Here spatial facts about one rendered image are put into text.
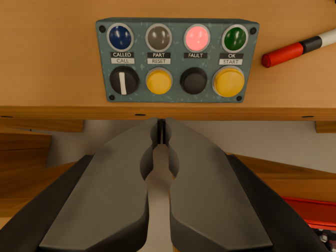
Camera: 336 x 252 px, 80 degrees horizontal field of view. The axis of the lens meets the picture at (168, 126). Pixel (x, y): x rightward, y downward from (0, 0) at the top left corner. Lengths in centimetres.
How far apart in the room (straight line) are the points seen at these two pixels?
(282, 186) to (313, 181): 5
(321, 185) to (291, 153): 92
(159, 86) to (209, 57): 6
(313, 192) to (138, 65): 34
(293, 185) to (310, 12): 25
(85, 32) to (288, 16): 24
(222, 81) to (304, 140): 119
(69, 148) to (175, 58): 109
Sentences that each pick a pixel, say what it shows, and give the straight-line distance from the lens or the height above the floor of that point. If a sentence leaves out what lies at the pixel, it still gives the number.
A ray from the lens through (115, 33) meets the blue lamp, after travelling 20.
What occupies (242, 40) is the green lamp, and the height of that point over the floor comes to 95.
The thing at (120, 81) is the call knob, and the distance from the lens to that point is 20.
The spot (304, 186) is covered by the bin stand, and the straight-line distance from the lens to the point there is 41.
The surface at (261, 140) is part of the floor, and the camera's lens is 125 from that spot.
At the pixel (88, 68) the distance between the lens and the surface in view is 26.
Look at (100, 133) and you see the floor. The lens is 118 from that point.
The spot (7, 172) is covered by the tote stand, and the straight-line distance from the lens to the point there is 109.
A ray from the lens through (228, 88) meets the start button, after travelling 21.
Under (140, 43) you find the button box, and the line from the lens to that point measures 20.
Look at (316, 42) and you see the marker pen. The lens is 29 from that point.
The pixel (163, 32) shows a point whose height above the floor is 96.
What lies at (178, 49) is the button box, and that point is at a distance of 20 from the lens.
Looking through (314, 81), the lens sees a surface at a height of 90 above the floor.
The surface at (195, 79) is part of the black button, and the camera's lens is 20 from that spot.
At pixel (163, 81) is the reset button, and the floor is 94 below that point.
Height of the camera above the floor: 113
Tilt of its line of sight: 86 degrees down
